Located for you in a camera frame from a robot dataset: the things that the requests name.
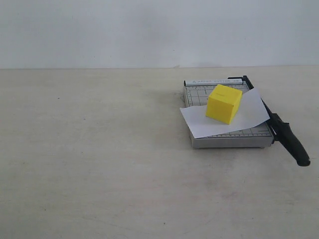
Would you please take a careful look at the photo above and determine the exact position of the white paper sheet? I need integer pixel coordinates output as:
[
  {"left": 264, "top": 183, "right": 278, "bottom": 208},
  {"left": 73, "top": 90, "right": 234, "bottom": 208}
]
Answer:
[{"left": 180, "top": 89, "right": 270, "bottom": 138}]

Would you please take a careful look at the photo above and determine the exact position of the black cutter blade arm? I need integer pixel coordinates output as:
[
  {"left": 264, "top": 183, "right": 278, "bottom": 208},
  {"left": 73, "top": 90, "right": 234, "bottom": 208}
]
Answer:
[{"left": 227, "top": 75, "right": 311, "bottom": 167}]

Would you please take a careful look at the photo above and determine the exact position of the yellow foam cube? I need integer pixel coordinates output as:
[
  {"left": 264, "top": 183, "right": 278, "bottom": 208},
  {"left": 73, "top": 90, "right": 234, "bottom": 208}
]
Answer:
[{"left": 205, "top": 85, "right": 243, "bottom": 124}]

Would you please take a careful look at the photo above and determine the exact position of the grey paper cutter base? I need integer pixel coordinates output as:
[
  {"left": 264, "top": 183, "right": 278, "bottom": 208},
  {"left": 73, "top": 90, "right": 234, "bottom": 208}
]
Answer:
[{"left": 183, "top": 76, "right": 275, "bottom": 148}]

